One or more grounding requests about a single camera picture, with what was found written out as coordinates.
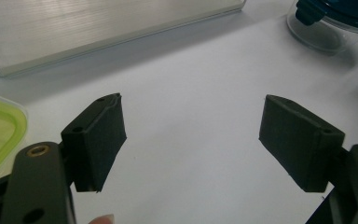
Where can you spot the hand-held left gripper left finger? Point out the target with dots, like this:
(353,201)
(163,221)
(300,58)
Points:
(94,146)

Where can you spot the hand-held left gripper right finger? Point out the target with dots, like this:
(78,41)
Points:
(298,146)

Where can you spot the round container dark blue lid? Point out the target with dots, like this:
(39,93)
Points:
(329,21)

